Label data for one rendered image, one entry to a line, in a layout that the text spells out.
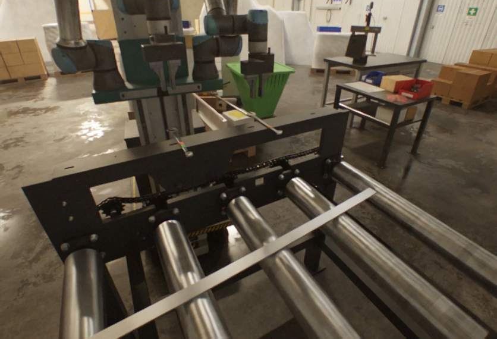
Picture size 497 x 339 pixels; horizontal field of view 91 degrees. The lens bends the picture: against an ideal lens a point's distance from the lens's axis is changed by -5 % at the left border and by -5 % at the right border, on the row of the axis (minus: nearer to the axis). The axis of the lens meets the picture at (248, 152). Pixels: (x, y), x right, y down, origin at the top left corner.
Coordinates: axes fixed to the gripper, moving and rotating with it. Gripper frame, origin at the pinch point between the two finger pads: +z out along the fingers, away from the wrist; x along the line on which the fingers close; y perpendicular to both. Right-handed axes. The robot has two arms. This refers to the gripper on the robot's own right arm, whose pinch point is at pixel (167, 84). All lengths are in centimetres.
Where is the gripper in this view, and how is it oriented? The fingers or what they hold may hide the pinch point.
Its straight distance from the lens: 96.8
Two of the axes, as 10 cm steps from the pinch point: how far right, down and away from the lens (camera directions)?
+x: -8.8, 2.3, -4.1
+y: -4.7, -4.4, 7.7
